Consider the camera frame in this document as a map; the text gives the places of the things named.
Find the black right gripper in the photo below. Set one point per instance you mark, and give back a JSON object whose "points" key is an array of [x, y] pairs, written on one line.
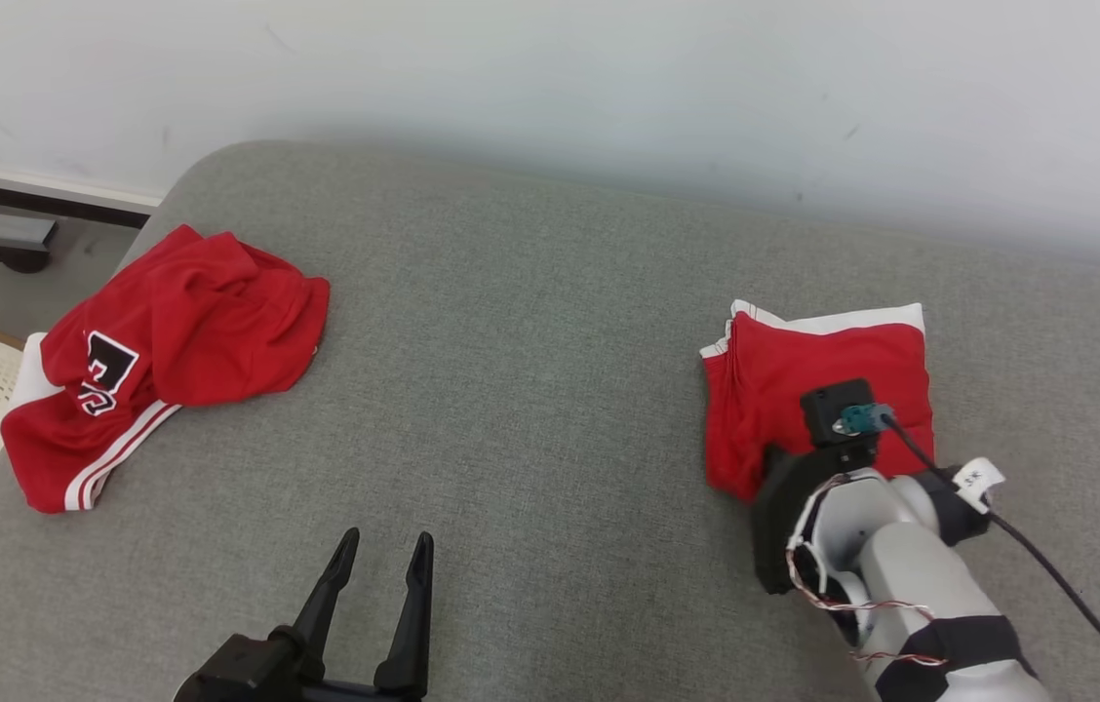
{"points": [[784, 507]]}

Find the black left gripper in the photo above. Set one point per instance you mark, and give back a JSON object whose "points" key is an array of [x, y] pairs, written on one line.
{"points": [[345, 693]]}

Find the red shorts white waistband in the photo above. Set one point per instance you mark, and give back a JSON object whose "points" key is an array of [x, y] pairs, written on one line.
{"points": [[774, 390]]}

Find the grey fabric sofa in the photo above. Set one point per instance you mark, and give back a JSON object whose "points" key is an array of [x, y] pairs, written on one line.
{"points": [[511, 390]]}

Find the dark round caster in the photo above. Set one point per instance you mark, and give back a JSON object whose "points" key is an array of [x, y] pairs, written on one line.
{"points": [[21, 259]]}

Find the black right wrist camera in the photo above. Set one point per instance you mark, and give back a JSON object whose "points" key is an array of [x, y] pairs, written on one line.
{"points": [[828, 405]]}

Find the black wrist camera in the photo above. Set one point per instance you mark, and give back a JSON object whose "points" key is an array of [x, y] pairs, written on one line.
{"points": [[828, 405], [243, 668]]}

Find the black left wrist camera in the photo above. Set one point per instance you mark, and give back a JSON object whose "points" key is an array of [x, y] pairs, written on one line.
{"points": [[243, 668]]}

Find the black white wall rail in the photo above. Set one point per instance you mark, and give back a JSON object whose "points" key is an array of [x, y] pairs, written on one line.
{"points": [[43, 200]]}

